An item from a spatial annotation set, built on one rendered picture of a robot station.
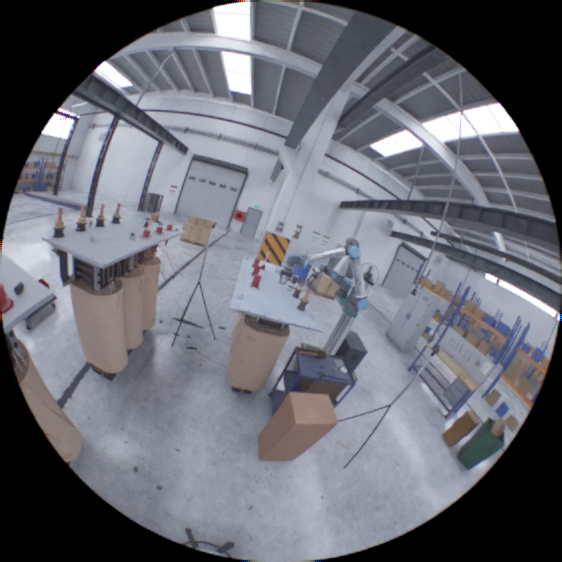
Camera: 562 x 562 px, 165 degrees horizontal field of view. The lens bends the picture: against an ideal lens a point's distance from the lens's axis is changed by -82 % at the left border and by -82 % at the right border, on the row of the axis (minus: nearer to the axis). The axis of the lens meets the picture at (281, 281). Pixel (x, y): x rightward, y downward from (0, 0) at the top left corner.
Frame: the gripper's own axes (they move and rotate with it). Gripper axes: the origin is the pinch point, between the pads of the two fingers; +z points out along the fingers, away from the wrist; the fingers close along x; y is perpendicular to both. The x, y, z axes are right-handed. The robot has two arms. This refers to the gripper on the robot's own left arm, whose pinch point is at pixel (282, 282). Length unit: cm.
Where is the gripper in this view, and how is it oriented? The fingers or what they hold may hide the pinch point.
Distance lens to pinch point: 212.7
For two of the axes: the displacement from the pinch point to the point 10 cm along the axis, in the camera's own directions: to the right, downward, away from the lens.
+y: 1.2, 3.5, -9.3
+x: 9.3, 2.9, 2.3
